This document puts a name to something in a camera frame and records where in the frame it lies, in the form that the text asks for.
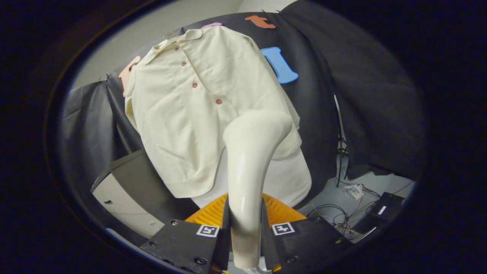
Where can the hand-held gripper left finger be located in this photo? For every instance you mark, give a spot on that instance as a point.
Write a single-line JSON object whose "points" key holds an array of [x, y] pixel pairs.
{"points": [[226, 247]]}

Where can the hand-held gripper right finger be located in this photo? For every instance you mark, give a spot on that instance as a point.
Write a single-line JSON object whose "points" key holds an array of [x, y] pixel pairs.
{"points": [[265, 247]]}

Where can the cream button shirt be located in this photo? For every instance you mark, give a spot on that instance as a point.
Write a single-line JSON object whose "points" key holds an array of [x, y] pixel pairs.
{"points": [[179, 125]]}

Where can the white mannequin torso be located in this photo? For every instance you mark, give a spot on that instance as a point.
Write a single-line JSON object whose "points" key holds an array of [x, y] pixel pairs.
{"points": [[289, 182]]}

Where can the white power adapter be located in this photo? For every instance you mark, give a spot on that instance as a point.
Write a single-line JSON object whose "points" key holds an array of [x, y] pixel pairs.
{"points": [[354, 191]]}

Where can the grey-topped white drawer cabinet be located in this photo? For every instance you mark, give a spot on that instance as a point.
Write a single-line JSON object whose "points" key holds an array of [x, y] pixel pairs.
{"points": [[125, 205]]}

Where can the black box with white label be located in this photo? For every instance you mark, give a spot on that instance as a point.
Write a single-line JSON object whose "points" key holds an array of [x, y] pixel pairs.
{"points": [[388, 205]]}

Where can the thin stand pole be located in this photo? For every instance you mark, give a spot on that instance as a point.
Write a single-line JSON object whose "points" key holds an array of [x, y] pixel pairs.
{"points": [[338, 125]]}

